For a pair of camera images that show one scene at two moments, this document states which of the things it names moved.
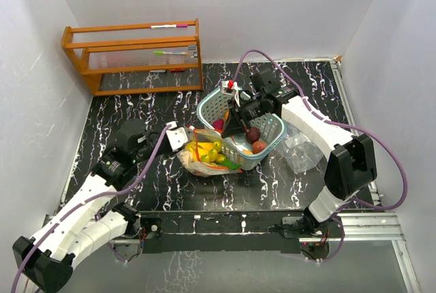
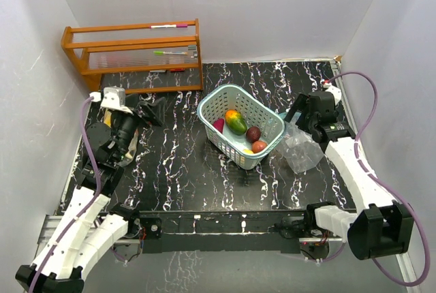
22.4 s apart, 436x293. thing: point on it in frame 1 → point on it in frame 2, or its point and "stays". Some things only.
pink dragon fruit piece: x=219 y=124 stays
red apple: x=258 y=146 stays
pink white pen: x=169 y=26 stays
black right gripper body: x=252 y=109 → x=305 y=120
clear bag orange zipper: x=208 y=154 → x=107 y=117
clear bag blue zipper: x=300 y=152 stays
